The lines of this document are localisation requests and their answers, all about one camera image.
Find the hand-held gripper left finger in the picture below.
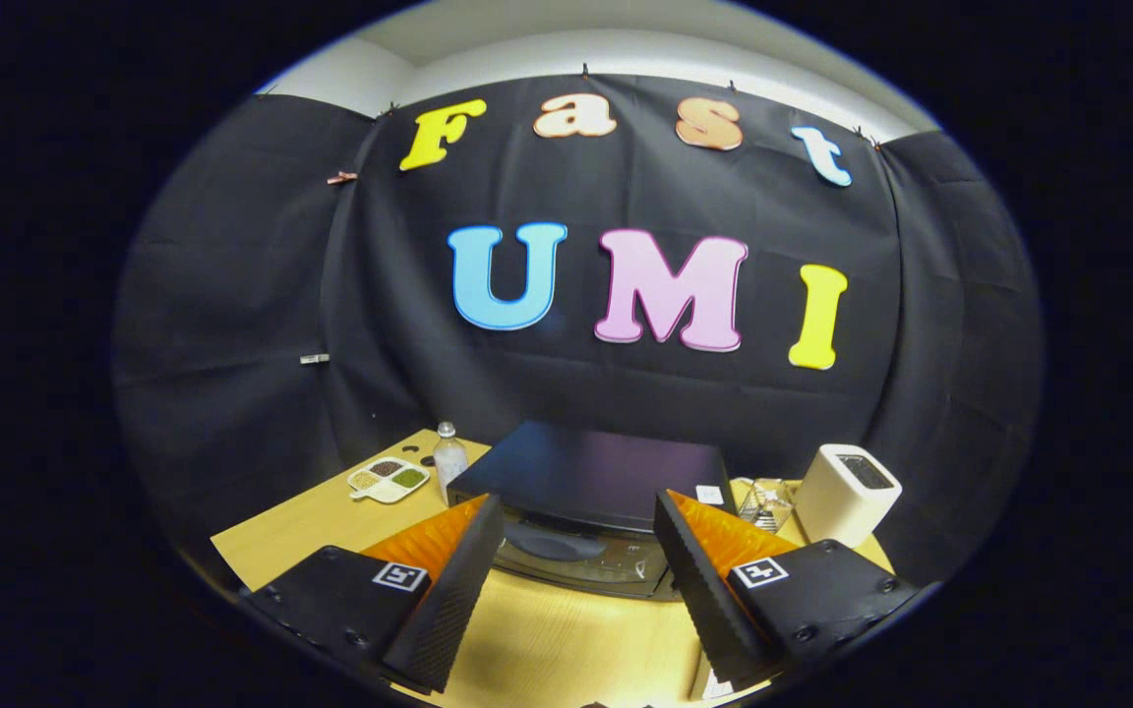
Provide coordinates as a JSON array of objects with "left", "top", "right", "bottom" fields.
[{"left": 244, "top": 494, "right": 507, "bottom": 694}]

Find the metal wire rack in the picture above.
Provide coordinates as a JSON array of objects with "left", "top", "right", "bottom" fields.
[{"left": 736, "top": 478, "right": 796, "bottom": 532}]

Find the black backdrop cloth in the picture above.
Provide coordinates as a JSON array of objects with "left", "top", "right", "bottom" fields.
[{"left": 114, "top": 71, "right": 1044, "bottom": 591}]

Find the white toaster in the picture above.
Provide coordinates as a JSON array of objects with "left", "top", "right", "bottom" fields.
[{"left": 795, "top": 443, "right": 904, "bottom": 549}]

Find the clear plastic bottle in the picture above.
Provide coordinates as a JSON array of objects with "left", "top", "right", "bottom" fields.
[{"left": 433, "top": 422, "right": 469, "bottom": 504}]

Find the white divided dish with grains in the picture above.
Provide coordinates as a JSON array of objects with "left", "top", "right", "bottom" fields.
[{"left": 347, "top": 456, "right": 431, "bottom": 504}]

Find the white ridged tray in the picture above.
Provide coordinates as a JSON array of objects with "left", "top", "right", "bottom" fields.
[{"left": 689, "top": 654, "right": 737, "bottom": 701}]

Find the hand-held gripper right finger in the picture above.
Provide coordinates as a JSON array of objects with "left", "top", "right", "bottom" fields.
[{"left": 653, "top": 490, "right": 922, "bottom": 692}]

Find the black toaster oven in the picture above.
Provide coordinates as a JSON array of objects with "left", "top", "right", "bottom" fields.
[{"left": 446, "top": 421, "right": 740, "bottom": 603}]

